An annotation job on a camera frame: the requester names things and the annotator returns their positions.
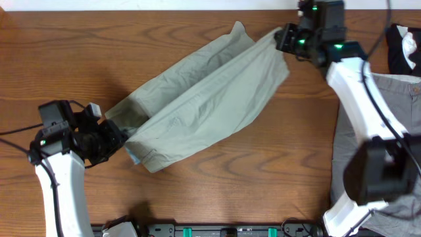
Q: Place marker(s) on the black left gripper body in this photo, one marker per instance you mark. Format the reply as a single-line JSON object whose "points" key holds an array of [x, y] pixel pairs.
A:
{"points": [[100, 144]]}

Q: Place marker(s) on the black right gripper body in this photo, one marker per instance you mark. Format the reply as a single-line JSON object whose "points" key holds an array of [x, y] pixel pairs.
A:
{"points": [[300, 43]]}

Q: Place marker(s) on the light green khaki shorts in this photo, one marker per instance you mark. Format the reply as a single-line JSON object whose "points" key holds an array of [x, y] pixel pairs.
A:
{"points": [[202, 99]]}

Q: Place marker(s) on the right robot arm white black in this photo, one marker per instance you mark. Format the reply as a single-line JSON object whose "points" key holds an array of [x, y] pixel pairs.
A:
{"points": [[386, 165]]}

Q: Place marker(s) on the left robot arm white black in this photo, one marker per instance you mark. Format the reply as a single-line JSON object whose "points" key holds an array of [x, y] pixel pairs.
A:
{"points": [[59, 152]]}

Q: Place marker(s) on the black and white garment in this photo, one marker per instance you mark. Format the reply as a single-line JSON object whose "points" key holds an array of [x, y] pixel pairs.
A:
{"points": [[403, 50]]}

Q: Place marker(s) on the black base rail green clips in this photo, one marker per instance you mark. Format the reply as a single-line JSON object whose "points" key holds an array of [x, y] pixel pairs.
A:
{"points": [[290, 227]]}

